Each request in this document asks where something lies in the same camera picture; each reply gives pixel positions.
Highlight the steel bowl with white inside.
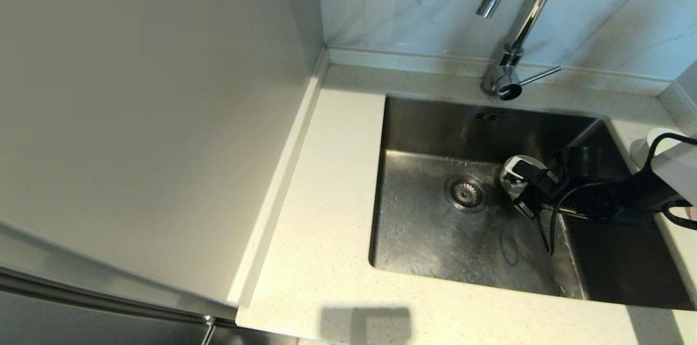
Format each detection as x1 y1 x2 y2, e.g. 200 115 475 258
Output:
499 155 546 200

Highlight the pink bowl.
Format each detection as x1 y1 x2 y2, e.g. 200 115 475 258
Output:
631 127 676 170

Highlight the stainless steel sink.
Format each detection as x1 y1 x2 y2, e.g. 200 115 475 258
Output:
369 94 697 311

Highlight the round metal drain strainer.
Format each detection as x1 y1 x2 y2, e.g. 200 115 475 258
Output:
443 173 490 213

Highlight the chrome gooseneck faucet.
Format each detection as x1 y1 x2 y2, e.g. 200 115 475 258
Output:
475 0 568 102

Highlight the tall grey cabinet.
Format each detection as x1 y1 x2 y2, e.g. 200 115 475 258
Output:
0 0 331 345

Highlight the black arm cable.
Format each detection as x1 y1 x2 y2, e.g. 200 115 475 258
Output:
661 200 697 232
536 132 697 256

